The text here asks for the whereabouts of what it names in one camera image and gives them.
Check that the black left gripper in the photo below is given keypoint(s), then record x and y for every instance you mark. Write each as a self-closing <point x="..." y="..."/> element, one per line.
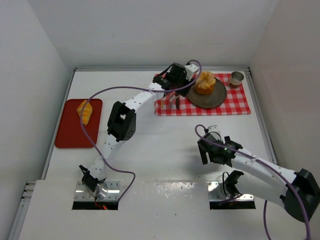
<point x="176" y="92"/>

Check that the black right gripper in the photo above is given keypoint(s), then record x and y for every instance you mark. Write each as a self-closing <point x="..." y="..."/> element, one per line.
<point x="207" y="149"/>

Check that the metal serving tongs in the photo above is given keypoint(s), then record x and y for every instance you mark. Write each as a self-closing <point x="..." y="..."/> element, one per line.
<point x="197" y="81"/>

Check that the round orange bun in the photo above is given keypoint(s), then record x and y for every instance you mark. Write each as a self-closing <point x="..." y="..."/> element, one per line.
<point x="208" y="84"/>

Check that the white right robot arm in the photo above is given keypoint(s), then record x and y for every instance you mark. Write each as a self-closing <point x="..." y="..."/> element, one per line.
<point x="295" y="191"/>

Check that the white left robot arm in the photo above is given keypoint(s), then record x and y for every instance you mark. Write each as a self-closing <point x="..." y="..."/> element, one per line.
<point x="122" y="121"/>

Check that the black knife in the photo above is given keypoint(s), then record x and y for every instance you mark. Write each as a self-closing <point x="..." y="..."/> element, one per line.
<point x="177" y="102"/>

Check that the gold and silver spoon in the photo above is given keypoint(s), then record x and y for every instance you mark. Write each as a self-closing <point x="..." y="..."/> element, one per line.
<point x="170" y="103"/>

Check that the dark round plate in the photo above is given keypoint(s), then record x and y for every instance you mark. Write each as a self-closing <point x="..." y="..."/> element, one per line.
<point x="211" y="101"/>

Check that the red checkered cloth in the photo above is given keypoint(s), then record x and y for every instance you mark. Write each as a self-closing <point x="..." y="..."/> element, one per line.
<point x="235" y="104"/>

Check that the grey and brown cup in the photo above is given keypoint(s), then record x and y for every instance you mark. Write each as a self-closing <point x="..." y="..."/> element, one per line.
<point x="235" y="80"/>

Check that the golden croissant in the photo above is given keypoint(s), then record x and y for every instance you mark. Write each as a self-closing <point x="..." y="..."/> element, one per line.
<point x="85" y="111"/>

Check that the red serving tray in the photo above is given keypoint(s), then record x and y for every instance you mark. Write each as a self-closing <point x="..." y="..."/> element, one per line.
<point x="70" y="134"/>

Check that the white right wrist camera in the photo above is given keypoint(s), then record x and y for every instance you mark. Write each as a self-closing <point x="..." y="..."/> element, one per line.
<point x="214" y="129"/>

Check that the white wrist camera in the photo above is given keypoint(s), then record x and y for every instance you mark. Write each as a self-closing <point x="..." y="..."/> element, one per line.
<point x="191" y="70"/>
<point x="214" y="129"/>

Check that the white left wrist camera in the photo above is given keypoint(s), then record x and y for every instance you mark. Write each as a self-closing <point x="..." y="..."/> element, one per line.
<point x="191" y="70"/>

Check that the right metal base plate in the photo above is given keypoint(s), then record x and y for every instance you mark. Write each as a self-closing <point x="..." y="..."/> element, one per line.
<point x="217" y="195"/>

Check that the metal base plate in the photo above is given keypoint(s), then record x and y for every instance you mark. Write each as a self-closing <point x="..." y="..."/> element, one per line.
<point x="217" y="195"/>
<point x="108" y="191"/>

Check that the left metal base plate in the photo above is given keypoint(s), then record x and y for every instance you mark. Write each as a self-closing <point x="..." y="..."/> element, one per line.
<point x="108" y="191"/>

